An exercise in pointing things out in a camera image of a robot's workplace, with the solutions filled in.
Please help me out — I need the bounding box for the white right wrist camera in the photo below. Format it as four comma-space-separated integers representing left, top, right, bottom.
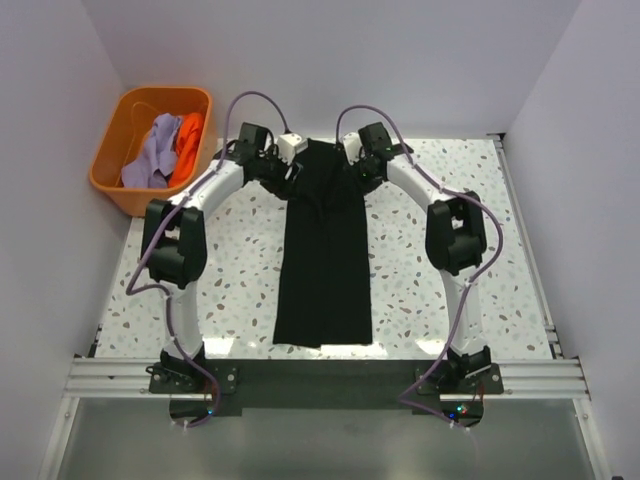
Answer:
341, 132, 362, 165

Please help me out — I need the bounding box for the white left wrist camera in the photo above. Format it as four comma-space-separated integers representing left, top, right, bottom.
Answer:
276, 133, 308, 165

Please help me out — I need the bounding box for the lavender t shirt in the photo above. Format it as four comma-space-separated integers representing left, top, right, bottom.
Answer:
121, 113, 182, 189

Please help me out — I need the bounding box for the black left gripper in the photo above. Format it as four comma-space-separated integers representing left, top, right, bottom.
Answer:
256, 146, 302, 201

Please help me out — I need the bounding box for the black t shirt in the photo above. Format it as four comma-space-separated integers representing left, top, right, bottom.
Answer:
273, 140, 373, 348

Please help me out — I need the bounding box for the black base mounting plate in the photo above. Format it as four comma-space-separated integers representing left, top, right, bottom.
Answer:
146, 358, 505, 426

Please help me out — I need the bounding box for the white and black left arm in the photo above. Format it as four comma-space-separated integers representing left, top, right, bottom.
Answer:
141, 123, 308, 395

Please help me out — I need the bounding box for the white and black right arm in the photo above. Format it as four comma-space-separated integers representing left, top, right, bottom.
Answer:
339, 122, 491, 393

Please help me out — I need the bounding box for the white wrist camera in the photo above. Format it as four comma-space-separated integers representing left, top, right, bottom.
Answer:
276, 133, 308, 165
341, 132, 362, 165

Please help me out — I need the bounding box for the orange t shirt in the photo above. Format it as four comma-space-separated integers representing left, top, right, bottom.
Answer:
168, 112, 204, 188

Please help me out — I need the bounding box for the orange plastic basket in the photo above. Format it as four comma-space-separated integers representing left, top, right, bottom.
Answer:
89, 86, 218, 217

